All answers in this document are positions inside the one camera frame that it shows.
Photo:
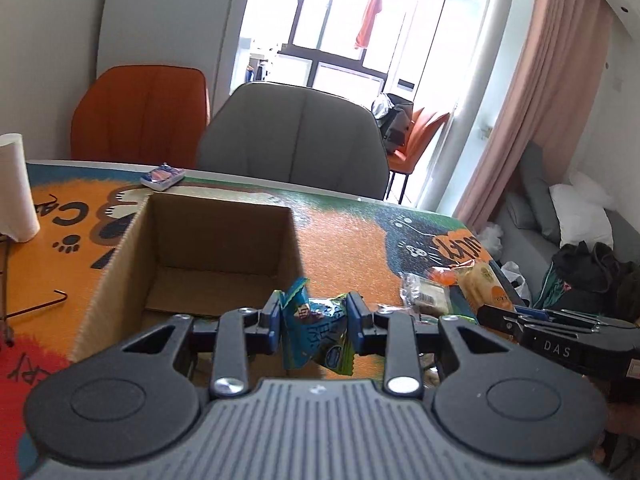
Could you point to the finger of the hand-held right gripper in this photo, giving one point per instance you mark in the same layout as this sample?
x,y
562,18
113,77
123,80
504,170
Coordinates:
x,y
500,322
560,317

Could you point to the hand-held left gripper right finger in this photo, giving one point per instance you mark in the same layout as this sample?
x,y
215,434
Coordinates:
x,y
356,325

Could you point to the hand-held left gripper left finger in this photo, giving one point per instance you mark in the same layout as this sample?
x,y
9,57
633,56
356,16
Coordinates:
x,y
271,327

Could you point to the blue snack packet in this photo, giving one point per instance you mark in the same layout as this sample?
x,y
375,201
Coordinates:
x,y
315,330

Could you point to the brown cardboard box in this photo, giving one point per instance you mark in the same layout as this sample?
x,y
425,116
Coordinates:
x,y
210,230

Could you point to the yellow bread packet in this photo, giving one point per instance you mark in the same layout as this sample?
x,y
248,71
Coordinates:
x,y
485,285

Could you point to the white plastic bag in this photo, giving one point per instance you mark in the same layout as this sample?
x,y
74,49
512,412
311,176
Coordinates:
x,y
517,282

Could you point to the black clothing pile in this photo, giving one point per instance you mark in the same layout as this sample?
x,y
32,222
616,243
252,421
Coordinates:
x,y
585,270

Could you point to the orange jelly packet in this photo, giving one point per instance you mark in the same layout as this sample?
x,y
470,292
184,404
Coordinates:
x,y
442,276

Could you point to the clear brown snack packet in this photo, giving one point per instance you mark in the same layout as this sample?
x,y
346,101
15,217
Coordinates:
x,y
425,294

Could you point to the grey sofa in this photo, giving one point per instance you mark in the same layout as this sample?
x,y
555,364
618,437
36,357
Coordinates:
x,y
525,250

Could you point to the white pillow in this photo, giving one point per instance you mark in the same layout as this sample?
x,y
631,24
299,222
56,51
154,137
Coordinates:
x,y
580,215

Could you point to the grey cushion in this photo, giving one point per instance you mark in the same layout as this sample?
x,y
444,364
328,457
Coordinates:
x,y
537,185

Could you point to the blue pink tissue pack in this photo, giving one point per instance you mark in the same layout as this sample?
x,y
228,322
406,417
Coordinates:
x,y
161,177

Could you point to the grey chair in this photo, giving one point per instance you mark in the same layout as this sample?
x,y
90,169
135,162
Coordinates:
x,y
295,140

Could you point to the orange chair with backpack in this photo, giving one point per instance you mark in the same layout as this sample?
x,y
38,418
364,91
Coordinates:
x,y
422,135

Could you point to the grey black backpack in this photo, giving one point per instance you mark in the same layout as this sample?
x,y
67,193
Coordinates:
x,y
395,120

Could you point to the pink curtain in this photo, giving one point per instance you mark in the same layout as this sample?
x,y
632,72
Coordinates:
x,y
540,85

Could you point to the white paper towel roll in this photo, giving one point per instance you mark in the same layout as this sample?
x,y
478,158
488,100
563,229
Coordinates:
x,y
15,185

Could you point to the orange hanging garment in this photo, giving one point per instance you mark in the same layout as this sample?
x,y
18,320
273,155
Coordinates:
x,y
370,15

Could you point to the white board panel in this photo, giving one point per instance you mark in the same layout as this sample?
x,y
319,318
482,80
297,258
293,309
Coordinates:
x,y
165,20

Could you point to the black window frame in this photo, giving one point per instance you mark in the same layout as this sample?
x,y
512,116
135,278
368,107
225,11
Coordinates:
x,y
320,57

